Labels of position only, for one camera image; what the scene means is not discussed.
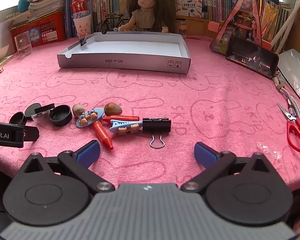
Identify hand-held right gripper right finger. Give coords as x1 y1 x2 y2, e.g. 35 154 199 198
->
181 142 273 193

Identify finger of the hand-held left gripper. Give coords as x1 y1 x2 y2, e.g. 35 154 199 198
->
23 126 40 142

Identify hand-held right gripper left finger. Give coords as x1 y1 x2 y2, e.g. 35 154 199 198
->
22 140 115 193

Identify black bottle cap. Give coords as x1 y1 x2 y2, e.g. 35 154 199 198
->
9 112 27 125
49 105 73 127
24 103 42 120

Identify red crayon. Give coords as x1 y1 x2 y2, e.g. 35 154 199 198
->
102 115 140 123
93 120 114 150

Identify clear plastic lid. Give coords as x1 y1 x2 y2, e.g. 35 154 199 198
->
31 103 55 122

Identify oval blue bear hair clip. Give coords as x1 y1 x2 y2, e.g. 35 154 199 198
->
76 107 105 128

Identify brown nut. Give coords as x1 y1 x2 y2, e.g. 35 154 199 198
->
72 104 85 117
104 102 123 117

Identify toothed blue bear hair clip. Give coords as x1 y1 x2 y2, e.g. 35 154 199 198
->
109 119 143 136

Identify large black binder clip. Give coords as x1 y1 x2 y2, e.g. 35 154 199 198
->
142 117 171 148

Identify white cardboard box tray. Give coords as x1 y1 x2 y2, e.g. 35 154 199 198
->
57 32 191 75

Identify clear wrapper scrap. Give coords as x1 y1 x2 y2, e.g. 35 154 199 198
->
256 141 278 156

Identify pink printed towel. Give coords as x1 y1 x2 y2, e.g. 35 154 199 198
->
0 35 300 189

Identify clear acrylic stand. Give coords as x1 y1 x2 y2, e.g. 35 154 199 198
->
14 31 32 59

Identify red plastic basket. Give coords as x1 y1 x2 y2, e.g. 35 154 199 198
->
9 11 66 48

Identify black smartphone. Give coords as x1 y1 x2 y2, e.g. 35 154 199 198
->
225 36 279 78

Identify cat print paper cup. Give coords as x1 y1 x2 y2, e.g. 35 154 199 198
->
73 14 92 40

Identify clear plastic folder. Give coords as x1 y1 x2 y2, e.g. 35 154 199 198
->
277 49 300 105

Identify wooden drawer organizer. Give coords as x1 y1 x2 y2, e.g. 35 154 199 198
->
176 15 231 37

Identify pink rubber block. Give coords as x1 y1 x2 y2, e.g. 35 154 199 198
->
208 21 222 32

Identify brown lidded jar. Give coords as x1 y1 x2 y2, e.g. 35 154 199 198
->
176 21 188 34

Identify black miniature bicycle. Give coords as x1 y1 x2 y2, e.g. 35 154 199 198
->
96 12 130 34

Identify stack of flat books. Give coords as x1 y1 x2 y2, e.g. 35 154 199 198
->
27 0 66 18

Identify pink triangular pencil bag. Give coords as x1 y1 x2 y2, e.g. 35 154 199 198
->
210 0 263 54

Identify red beer can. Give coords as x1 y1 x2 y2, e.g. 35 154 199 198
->
70 0 90 18

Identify pencil print white box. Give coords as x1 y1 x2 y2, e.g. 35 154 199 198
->
175 0 203 18

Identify row of yellow books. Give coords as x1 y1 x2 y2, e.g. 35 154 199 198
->
257 0 291 44

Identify long-haired doll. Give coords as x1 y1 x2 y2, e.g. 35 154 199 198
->
118 0 177 34

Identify red handled scissors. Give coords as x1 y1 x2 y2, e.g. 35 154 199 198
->
277 102 300 153

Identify white cable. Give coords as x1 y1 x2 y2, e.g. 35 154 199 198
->
274 76 300 120

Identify white pipe frame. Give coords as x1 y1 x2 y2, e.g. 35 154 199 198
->
272 0 300 53

